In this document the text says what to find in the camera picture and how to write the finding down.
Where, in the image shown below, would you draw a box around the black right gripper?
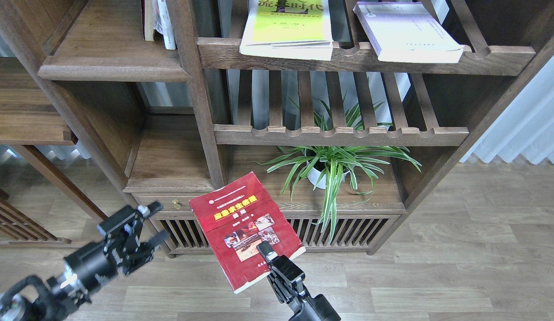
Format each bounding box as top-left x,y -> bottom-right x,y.
257,241 -> 341,321

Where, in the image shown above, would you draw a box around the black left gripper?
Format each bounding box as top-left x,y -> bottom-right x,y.
63,202 -> 170,295

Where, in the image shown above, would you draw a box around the red paperback book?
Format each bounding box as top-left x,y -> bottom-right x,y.
189,172 -> 306,294

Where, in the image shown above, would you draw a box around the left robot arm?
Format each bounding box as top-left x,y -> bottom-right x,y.
0,202 -> 169,321

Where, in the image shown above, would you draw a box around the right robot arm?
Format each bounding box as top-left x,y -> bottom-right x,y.
257,240 -> 341,321

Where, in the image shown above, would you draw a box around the upright books on shelf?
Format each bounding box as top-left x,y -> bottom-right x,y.
141,0 -> 177,49

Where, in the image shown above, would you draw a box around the brass drawer knob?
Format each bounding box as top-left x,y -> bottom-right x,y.
172,199 -> 182,210

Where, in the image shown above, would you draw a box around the spider plant in white pot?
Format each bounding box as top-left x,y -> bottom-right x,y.
264,146 -> 421,243

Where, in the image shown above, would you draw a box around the large dark wooden bookshelf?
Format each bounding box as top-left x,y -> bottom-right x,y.
0,0 -> 554,255

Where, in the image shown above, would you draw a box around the yellow-green paperback book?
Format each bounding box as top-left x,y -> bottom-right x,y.
240,0 -> 333,61

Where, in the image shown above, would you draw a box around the white lavender paperback book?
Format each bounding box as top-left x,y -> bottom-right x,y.
353,1 -> 464,63

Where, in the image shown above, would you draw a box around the white curtain right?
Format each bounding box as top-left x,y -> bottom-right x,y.
460,56 -> 554,165

